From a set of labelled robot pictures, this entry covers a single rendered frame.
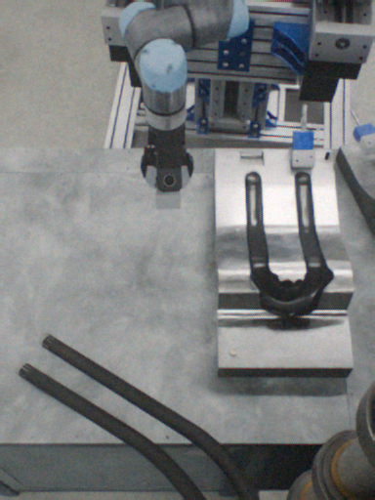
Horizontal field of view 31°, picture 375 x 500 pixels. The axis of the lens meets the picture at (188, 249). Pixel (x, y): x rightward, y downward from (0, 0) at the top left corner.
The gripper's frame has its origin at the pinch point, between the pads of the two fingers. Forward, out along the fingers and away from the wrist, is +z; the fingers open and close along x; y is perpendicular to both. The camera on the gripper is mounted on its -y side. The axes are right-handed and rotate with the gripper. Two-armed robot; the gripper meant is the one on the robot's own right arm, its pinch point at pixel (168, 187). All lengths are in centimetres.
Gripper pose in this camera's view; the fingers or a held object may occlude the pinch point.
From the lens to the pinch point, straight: 139.4
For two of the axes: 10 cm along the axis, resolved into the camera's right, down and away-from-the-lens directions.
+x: -10.0, 0.0, 0.0
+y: 0.0, -8.8, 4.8
